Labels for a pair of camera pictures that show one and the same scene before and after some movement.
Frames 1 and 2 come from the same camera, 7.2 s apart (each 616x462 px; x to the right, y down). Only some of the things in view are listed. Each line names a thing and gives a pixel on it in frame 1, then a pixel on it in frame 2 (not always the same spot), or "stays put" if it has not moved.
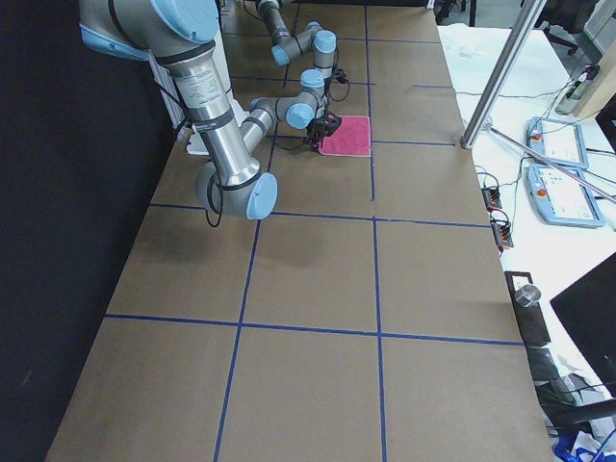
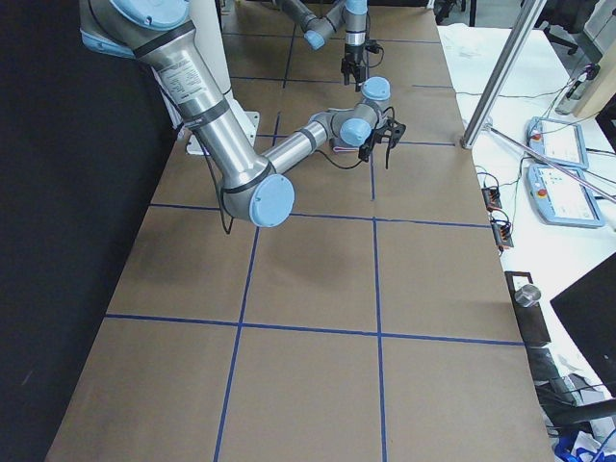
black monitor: [588, 310] stays put
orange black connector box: [491, 196] stays put
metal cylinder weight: [527, 296] stays put
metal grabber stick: [539, 155] stays put
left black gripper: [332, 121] to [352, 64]
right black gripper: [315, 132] to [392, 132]
